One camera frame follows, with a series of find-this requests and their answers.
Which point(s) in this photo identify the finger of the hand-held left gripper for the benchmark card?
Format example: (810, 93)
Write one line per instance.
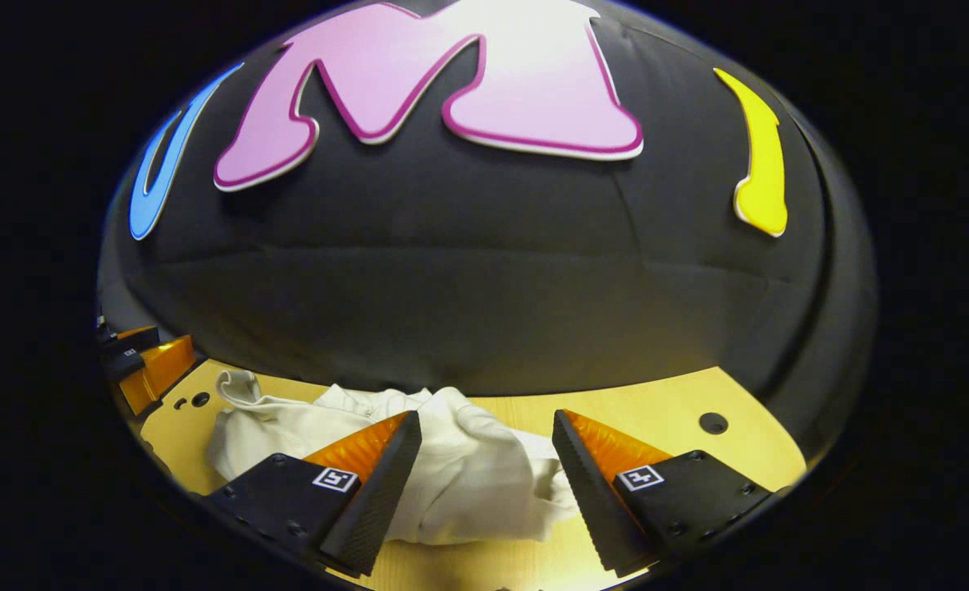
(160, 373)
(131, 338)

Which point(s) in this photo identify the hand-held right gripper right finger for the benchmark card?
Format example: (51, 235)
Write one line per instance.
(587, 501)

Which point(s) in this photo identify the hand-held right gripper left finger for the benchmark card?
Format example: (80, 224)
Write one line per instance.
(381, 501)

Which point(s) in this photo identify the white garment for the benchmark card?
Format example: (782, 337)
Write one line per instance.
(468, 476)

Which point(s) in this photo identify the black backdrop cloth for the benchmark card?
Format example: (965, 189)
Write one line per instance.
(484, 304)

